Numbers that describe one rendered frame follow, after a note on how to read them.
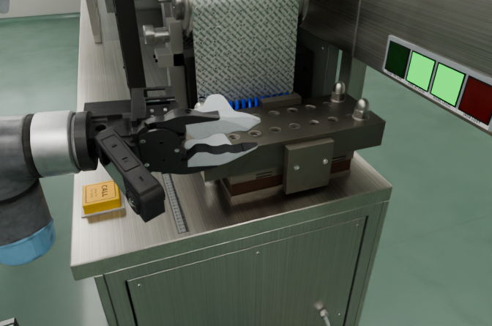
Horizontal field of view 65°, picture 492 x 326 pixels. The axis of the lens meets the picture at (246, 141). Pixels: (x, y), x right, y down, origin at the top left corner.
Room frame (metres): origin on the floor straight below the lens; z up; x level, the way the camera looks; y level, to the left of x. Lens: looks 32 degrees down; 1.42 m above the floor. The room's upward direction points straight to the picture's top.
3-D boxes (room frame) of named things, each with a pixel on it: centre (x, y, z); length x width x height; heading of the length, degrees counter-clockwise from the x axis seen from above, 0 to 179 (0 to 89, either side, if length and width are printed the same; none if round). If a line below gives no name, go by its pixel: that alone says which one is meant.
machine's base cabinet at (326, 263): (1.75, 0.39, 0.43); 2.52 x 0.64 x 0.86; 19
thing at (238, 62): (0.83, 0.00, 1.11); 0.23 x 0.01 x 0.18; 109
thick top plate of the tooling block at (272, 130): (0.73, -0.08, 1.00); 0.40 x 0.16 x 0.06; 109
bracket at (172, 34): (0.87, 0.18, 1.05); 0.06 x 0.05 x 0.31; 109
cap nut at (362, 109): (0.74, -0.25, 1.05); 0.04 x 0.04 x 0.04
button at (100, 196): (0.62, 0.30, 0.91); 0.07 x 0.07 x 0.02; 19
